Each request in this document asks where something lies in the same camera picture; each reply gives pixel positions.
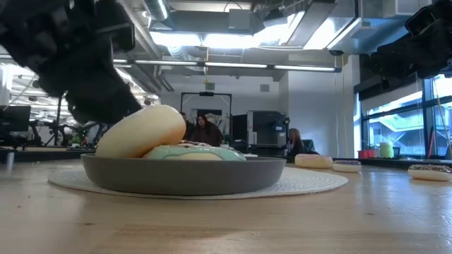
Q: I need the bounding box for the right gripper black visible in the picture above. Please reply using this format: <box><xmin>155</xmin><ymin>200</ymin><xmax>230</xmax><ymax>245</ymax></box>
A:
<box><xmin>360</xmin><ymin>17</ymin><xmax>452</xmax><ymax>80</ymax></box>

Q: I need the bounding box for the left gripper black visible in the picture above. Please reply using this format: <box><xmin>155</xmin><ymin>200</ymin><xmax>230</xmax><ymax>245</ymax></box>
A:
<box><xmin>0</xmin><ymin>0</ymin><xmax>142</xmax><ymax>124</ymax></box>

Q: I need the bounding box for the large white iced donut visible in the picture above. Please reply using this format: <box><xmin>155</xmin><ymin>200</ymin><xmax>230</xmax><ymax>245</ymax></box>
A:
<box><xmin>95</xmin><ymin>104</ymin><xmax>187</xmax><ymax>159</ymax></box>

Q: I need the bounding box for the large green iced donut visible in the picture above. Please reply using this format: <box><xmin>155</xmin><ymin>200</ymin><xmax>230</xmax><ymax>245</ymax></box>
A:
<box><xmin>143</xmin><ymin>144</ymin><xmax>247</xmax><ymax>162</ymax></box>

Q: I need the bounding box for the small purple sprinkle donut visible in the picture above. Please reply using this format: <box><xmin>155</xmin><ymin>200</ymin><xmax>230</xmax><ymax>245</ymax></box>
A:
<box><xmin>332</xmin><ymin>159</ymin><xmax>362</xmax><ymax>174</ymax></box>

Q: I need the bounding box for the small brown sprinkle donut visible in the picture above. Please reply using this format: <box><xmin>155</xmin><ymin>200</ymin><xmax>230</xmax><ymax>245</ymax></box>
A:
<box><xmin>407</xmin><ymin>164</ymin><xmax>452</xmax><ymax>182</ymax></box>

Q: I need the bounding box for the black monitor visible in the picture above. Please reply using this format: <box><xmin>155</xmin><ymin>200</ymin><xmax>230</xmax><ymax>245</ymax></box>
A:
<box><xmin>0</xmin><ymin>104</ymin><xmax>32</xmax><ymax>133</ymax></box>
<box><xmin>232</xmin><ymin>113</ymin><xmax>249</xmax><ymax>144</ymax></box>

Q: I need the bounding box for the pale green cylinder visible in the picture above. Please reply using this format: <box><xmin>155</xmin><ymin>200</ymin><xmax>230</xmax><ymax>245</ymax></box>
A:
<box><xmin>379</xmin><ymin>141</ymin><xmax>395</xmax><ymax>159</ymax></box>

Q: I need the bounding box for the person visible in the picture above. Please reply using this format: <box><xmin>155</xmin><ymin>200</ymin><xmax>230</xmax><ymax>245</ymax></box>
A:
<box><xmin>180</xmin><ymin>111</ymin><xmax>196</xmax><ymax>141</ymax></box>
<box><xmin>192</xmin><ymin>113</ymin><xmax>224</xmax><ymax>147</ymax></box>
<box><xmin>287</xmin><ymin>127</ymin><xmax>307</xmax><ymax>158</ymax></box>

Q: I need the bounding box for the round dark grey plate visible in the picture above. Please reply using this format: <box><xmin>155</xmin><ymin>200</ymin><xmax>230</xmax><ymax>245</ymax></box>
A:
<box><xmin>80</xmin><ymin>153</ymin><xmax>287</xmax><ymax>197</ymax></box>

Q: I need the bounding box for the large pink iced donut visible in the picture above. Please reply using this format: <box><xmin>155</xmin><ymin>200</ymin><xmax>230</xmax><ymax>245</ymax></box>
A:
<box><xmin>294</xmin><ymin>153</ymin><xmax>334</xmax><ymax>169</ymax></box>

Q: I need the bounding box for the long ceiling light strip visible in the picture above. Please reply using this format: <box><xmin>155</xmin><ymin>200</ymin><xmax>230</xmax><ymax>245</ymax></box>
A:
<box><xmin>112</xmin><ymin>59</ymin><xmax>342</xmax><ymax>73</ymax></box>

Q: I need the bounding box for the grey machine cabinet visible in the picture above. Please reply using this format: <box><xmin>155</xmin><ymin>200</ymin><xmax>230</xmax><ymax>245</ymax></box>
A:
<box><xmin>246</xmin><ymin>109</ymin><xmax>289</xmax><ymax>147</ymax></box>

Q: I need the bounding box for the round white woven placemat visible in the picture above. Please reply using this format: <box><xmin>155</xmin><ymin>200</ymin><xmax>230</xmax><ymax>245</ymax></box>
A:
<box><xmin>47</xmin><ymin>165</ymin><xmax>350</xmax><ymax>201</ymax></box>

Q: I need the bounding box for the black aluminium table frame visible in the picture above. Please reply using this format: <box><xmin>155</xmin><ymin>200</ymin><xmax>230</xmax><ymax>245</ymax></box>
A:
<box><xmin>0</xmin><ymin>146</ymin><xmax>452</xmax><ymax>169</ymax></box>

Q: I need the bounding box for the black robot rig frame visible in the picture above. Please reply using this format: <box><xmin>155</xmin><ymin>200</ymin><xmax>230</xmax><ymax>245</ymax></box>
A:
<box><xmin>180</xmin><ymin>91</ymin><xmax>233</xmax><ymax>116</ymax></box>

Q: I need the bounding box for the silver ventilation duct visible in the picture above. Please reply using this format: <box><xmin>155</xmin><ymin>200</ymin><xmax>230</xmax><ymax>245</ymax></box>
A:
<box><xmin>143</xmin><ymin>0</ymin><xmax>170</xmax><ymax>21</ymax></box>

